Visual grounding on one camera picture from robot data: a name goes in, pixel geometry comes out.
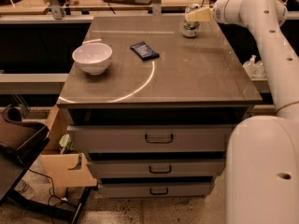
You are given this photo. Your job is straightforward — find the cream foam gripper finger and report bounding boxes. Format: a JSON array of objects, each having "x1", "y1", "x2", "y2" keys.
[{"x1": 185, "y1": 7, "x2": 213, "y2": 22}]

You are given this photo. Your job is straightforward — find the black floor cable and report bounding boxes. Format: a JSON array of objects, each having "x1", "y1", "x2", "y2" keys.
[{"x1": 28, "y1": 168, "x2": 78, "y2": 210}]

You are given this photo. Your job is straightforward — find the white ceramic bowl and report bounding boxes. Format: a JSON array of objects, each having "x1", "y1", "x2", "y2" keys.
[{"x1": 72, "y1": 43, "x2": 112, "y2": 75}]

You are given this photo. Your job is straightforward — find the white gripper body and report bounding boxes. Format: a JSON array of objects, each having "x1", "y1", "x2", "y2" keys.
[{"x1": 213, "y1": 0, "x2": 242, "y2": 24}]

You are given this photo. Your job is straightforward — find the grey drawer cabinet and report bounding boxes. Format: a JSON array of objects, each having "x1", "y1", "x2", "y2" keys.
[{"x1": 57, "y1": 15, "x2": 262, "y2": 186}]

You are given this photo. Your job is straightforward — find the cardboard piece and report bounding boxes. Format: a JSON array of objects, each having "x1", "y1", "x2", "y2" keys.
[{"x1": 41, "y1": 153, "x2": 97, "y2": 198}]

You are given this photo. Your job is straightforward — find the brown chair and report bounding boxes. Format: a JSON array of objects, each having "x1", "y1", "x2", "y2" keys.
[{"x1": 0, "y1": 105, "x2": 49, "y2": 204}]

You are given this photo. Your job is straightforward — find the green white 7up can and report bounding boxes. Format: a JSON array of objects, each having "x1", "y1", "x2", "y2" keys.
[{"x1": 181, "y1": 3, "x2": 202, "y2": 39}]

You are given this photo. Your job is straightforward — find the clear sanitizer bottle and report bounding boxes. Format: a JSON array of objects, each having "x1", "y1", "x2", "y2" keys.
[
  {"x1": 243, "y1": 55, "x2": 256, "y2": 78},
  {"x1": 253, "y1": 61, "x2": 266, "y2": 78}
]

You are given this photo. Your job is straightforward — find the right clear sanitizer bottle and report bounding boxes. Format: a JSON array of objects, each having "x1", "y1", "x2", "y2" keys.
[{"x1": 253, "y1": 61, "x2": 266, "y2": 78}]

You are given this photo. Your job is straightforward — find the left clear sanitizer bottle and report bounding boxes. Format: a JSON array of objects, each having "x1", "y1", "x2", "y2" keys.
[{"x1": 243, "y1": 55, "x2": 256, "y2": 78}]

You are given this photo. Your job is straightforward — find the grey drawer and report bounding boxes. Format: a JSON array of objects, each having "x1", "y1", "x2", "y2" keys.
[
  {"x1": 99, "y1": 182, "x2": 214, "y2": 199},
  {"x1": 87, "y1": 159, "x2": 224, "y2": 179},
  {"x1": 67, "y1": 125, "x2": 233, "y2": 153}
]

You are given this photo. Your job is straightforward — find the bottom grey drawer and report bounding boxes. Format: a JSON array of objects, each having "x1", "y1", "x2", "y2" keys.
[{"x1": 99, "y1": 182, "x2": 214, "y2": 199}]

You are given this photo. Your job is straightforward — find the top grey drawer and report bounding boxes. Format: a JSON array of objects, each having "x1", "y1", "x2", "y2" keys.
[{"x1": 67, "y1": 125, "x2": 233, "y2": 153}]

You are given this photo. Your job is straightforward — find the middle grey drawer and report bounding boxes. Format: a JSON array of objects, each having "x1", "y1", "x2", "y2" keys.
[{"x1": 87, "y1": 159, "x2": 224, "y2": 179}]

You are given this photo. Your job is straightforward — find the dark blue snack packet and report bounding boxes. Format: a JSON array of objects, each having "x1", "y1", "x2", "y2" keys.
[{"x1": 130, "y1": 42, "x2": 160, "y2": 61}]

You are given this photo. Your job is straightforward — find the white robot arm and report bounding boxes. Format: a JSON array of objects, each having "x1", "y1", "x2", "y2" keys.
[{"x1": 185, "y1": 0, "x2": 299, "y2": 224}]

